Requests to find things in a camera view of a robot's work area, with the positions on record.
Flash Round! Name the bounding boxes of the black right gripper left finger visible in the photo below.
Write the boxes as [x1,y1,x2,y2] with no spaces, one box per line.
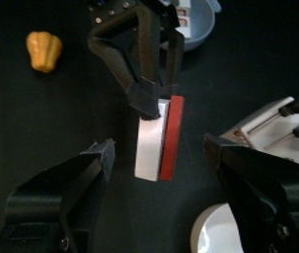
[0,137,116,253]

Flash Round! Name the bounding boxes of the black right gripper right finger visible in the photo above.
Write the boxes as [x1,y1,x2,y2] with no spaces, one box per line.
[202,132,299,253]

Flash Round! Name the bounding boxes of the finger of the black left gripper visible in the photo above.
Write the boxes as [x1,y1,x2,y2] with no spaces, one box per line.
[157,6,185,99]
[86,4,161,121]

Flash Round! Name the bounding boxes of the salmon sushi toy white red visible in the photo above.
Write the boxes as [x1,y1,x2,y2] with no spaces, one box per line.
[133,95,185,183]

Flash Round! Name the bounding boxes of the white toy with red squares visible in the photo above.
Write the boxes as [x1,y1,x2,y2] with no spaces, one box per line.
[172,0,193,40]

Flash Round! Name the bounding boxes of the light blue bowl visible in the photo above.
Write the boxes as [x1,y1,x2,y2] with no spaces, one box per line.
[157,0,223,52]

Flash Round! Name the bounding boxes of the white round plate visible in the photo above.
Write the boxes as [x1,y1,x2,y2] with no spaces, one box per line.
[188,202,247,253]

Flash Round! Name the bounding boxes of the white toy rack black knobs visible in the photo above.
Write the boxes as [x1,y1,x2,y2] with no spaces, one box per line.
[218,96,299,166]

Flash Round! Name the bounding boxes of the yellow toy pepper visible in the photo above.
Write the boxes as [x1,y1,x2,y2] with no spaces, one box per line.
[25,31,62,74]

